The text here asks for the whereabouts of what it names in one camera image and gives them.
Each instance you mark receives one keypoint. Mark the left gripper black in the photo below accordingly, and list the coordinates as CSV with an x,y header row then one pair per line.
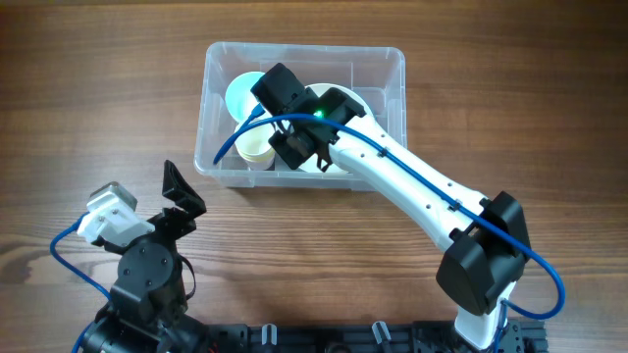
x,y
176,184

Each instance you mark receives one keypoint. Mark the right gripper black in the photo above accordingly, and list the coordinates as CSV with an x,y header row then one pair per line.
x,y
298,151

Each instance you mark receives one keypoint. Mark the cream beige plate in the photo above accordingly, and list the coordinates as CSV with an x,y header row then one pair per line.
x,y
310,166

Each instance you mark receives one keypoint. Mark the cream pale yellow cup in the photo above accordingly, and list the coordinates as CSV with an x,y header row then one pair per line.
x,y
255,142

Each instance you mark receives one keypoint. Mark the pink cup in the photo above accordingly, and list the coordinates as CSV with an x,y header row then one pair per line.
x,y
260,165

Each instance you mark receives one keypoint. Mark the light blue bowl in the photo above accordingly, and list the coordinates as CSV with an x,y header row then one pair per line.
x,y
239,99

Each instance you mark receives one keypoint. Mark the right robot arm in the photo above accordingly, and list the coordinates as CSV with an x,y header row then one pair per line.
x,y
478,269

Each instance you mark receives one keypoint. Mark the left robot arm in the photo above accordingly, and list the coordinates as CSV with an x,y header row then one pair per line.
x,y
146,309

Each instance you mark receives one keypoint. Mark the clear plastic storage container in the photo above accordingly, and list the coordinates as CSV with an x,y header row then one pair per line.
x,y
376,74

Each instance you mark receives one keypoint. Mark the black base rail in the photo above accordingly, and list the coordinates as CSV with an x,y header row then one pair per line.
x,y
418,337

